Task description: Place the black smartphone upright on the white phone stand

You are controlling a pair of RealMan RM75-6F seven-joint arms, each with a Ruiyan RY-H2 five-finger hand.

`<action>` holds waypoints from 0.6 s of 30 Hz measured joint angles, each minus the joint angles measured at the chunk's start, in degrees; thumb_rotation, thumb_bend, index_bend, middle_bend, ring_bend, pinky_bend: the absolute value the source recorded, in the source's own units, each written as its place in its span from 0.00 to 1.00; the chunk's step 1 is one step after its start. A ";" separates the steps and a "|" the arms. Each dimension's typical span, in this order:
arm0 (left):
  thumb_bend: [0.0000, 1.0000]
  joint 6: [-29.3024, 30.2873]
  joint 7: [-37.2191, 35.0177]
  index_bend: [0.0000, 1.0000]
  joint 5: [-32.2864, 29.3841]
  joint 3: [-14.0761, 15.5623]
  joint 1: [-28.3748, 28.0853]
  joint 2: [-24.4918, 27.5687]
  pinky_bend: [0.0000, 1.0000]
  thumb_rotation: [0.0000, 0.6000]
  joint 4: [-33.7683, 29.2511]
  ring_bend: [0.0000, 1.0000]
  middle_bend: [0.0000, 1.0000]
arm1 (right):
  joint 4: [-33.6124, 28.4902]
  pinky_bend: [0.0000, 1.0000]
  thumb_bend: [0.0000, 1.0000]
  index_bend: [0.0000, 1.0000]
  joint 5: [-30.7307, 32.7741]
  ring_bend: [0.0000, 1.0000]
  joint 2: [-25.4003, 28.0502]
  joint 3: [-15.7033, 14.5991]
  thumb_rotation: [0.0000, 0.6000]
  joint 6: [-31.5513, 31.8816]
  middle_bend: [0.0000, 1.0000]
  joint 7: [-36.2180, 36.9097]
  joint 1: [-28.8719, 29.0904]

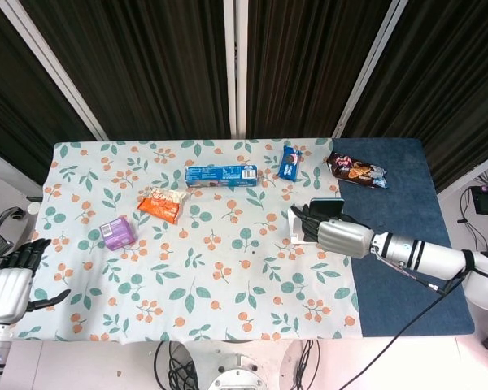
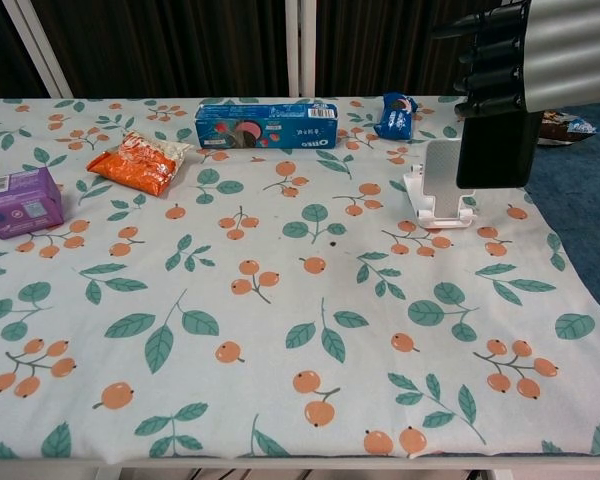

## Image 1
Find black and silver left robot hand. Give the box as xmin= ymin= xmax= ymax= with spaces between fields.
xmin=0 ymin=238 xmax=72 ymax=325

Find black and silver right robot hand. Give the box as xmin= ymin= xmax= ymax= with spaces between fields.
xmin=290 ymin=204 xmax=376 ymax=260

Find black smartphone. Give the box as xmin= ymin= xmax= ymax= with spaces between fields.
xmin=308 ymin=197 xmax=346 ymax=220

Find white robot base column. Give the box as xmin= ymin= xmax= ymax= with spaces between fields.
xmin=207 ymin=352 xmax=268 ymax=390

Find white phone stand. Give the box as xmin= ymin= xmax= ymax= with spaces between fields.
xmin=287 ymin=206 xmax=320 ymax=245

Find dark blue felt mat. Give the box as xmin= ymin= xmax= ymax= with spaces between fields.
xmin=331 ymin=137 xmax=475 ymax=338

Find dark brown cookie pack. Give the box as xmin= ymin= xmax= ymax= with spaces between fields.
xmin=325 ymin=150 xmax=389 ymax=190

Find blue sandwich cookie pack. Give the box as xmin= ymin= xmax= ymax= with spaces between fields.
xmin=277 ymin=145 xmax=303 ymax=182

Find small purple box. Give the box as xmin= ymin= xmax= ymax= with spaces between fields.
xmin=99 ymin=215 xmax=138 ymax=251

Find long blue cookie box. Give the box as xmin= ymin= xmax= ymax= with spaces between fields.
xmin=185 ymin=163 xmax=259 ymax=189

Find floral patterned tablecloth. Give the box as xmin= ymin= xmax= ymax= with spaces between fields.
xmin=18 ymin=137 xmax=361 ymax=342

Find dark ribbed partition panel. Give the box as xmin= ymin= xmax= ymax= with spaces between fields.
xmin=343 ymin=0 xmax=488 ymax=194
xmin=0 ymin=0 xmax=98 ymax=187
xmin=19 ymin=0 xmax=232 ymax=141
xmin=246 ymin=0 xmax=393 ymax=139

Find orange and white snack bag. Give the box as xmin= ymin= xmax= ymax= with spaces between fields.
xmin=137 ymin=186 xmax=188 ymax=224

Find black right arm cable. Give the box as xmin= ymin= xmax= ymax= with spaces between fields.
xmin=343 ymin=249 xmax=475 ymax=390

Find thin black floor cable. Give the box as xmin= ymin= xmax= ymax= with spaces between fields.
xmin=457 ymin=188 xmax=488 ymax=252

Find black cable bundle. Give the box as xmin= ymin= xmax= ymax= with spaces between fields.
xmin=153 ymin=340 xmax=204 ymax=390
xmin=294 ymin=339 xmax=321 ymax=390

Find white partition frame post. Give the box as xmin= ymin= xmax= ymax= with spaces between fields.
xmin=436 ymin=146 xmax=488 ymax=201
xmin=0 ymin=0 xmax=109 ymax=141
xmin=332 ymin=0 xmax=404 ymax=139
xmin=222 ymin=0 xmax=250 ymax=139

